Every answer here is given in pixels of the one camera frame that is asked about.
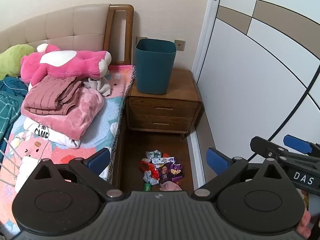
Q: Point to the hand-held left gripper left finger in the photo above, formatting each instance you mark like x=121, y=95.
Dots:
x=100, y=158

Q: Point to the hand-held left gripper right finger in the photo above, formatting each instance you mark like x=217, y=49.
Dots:
x=217, y=159

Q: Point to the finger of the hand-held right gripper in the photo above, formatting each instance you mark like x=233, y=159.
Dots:
x=298, y=143
x=265, y=145

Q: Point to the purple snack packet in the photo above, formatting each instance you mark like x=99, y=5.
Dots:
x=176, y=172

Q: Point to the purple chip packet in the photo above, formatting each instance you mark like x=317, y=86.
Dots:
x=163, y=175

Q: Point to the teal plastic trash bin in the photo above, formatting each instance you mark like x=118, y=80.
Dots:
x=155, y=72

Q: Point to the person's right hand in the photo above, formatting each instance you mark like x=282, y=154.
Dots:
x=304, y=226

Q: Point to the white printed shirt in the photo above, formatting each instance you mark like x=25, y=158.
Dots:
x=60, y=137

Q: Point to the small orange candy wrapper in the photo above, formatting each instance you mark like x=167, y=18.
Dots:
x=178, y=182

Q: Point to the pink fleece blanket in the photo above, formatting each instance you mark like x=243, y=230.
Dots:
x=82, y=115

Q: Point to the red plastic wrapper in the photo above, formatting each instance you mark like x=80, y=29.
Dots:
x=150, y=167

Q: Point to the small red wrapper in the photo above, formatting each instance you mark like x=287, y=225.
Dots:
x=166, y=154

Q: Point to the crumpled light blue tissue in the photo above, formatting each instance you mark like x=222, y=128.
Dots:
x=149, y=177

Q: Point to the crumpled blue white wrapper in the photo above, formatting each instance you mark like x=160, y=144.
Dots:
x=153, y=154

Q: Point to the flat white blue wrapper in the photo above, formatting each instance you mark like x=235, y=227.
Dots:
x=162, y=160

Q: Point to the crumpled pink paper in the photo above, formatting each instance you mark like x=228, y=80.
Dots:
x=170, y=187

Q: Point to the wooden nightstand drawer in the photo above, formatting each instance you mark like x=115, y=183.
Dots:
x=160, y=123
x=162, y=108

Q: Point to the white and beige wardrobe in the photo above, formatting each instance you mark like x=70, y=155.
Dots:
x=250, y=80

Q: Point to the beige cloth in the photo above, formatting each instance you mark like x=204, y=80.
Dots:
x=102, y=87

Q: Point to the white plastic device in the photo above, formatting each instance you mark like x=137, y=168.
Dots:
x=26, y=172

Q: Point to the wooden nightstand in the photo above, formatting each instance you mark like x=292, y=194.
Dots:
x=162, y=100

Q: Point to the folded dusty pink garment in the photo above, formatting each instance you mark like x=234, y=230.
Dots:
x=47, y=92

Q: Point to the pink plush bear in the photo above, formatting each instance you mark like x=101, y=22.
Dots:
x=75, y=65

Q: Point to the teal plaid cloth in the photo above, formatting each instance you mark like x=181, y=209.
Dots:
x=7, y=105

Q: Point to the green plush toy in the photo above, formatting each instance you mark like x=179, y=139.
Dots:
x=12, y=60

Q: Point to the wall switch with red dot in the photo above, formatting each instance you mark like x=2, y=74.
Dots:
x=180, y=45

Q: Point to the wall socket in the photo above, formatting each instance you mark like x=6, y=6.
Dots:
x=140, y=38

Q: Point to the wooden bed frame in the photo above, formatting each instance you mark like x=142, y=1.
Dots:
x=130, y=30

